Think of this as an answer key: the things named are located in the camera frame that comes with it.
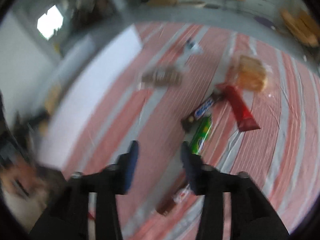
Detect person's left hand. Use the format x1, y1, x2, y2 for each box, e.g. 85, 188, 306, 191
1, 159, 47, 198

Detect purple floor mat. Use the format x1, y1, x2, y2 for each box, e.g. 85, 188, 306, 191
254, 16, 276, 30

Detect white triangular snack pouch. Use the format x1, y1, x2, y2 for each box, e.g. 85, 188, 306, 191
183, 38, 203, 57

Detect clear bag brown hawthorn strips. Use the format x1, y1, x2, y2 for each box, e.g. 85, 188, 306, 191
138, 66, 183, 89

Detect red cone snack pack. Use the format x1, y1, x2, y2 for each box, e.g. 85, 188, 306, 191
216, 83, 260, 132

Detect dark maroon snack stick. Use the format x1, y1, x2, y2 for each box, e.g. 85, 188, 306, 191
156, 180, 191, 216

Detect white foam board box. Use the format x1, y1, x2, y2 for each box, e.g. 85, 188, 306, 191
37, 25, 142, 170

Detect green candy tube pack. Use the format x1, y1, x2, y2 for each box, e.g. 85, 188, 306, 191
189, 115, 213, 155

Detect bagged bread loaf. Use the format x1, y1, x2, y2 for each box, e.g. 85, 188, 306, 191
227, 53, 273, 93

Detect dark brown chocolate bar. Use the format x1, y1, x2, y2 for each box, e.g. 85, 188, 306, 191
181, 92, 224, 133

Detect striped pink grey tablecloth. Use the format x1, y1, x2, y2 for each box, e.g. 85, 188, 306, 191
62, 22, 319, 239

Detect cardboard box on floor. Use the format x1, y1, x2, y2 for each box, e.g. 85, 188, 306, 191
146, 0, 178, 7

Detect yellow rice cracker pack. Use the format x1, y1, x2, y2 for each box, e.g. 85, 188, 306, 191
38, 83, 62, 136

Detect orange lounge chair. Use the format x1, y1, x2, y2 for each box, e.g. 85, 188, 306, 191
280, 9, 319, 48

